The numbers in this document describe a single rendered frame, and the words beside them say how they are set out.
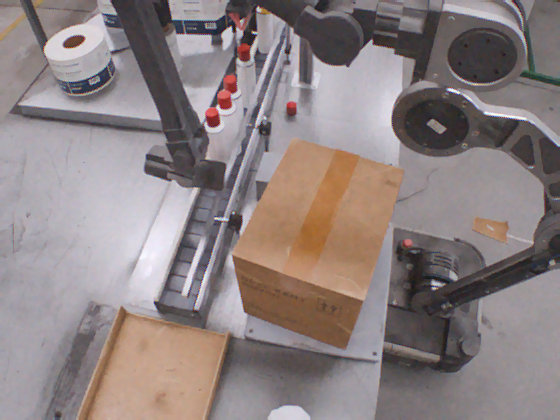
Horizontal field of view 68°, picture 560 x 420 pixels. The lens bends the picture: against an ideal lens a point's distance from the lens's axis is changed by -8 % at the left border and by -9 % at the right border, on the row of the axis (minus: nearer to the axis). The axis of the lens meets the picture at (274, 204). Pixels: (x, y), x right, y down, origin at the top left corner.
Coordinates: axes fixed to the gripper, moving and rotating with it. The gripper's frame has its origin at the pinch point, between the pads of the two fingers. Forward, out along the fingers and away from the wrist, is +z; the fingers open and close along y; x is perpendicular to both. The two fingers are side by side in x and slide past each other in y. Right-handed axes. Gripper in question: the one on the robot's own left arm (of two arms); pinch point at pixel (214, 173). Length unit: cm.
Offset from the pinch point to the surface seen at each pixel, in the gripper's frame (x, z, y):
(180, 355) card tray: 39.4, -19.9, -3.1
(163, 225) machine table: 15.3, 1.0, 12.2
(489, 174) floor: -15, 136, -108
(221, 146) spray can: -6.9, -0.9, -1.3
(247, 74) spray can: -27.9, 13.9, -1.6
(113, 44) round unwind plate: -39, 39, 56
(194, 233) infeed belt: 14.8, -5.0, 1.5
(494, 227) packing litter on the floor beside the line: 11, 113, -108
